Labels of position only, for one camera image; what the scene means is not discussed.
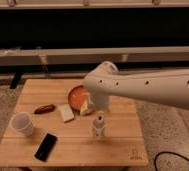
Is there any translucent plastic cup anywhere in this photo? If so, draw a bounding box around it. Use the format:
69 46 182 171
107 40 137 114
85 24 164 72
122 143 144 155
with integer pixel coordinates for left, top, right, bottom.
10 112 35 136

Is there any orange plate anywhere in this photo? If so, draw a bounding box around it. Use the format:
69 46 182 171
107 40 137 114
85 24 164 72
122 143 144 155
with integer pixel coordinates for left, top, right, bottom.
68 85 89 111

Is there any white sponge block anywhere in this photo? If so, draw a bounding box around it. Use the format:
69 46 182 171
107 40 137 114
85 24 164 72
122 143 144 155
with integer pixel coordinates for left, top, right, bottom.
59 104 75 122

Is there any white metal rail frame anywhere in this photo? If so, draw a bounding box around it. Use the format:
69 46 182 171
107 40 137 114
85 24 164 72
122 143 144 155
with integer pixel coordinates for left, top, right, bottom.
0 46 189 66

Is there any wooden table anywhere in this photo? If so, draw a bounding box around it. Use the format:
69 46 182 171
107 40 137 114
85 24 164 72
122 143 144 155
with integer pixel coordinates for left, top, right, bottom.
0 79 148 167

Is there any black smartphone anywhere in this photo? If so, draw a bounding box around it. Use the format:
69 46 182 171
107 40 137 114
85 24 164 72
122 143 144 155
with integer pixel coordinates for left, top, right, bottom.
35 133 57 161

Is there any yellow food piece on plate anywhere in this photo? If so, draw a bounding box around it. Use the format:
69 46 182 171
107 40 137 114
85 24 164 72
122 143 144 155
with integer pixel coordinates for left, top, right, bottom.
80 101 92 116

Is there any black cable on floor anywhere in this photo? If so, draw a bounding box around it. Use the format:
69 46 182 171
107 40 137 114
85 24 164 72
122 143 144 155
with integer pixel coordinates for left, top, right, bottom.
153 151 189 171

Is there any brown sausage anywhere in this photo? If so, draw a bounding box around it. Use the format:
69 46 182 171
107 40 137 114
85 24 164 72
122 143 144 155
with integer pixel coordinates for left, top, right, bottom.
34 104 55 114

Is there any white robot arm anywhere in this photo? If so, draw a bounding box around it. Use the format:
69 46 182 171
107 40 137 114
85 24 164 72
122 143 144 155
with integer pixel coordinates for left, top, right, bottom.
84 61 189 110

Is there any clear plastic bottle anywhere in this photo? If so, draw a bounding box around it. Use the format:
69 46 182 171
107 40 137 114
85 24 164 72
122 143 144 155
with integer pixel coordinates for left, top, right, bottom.
92 116 105 139

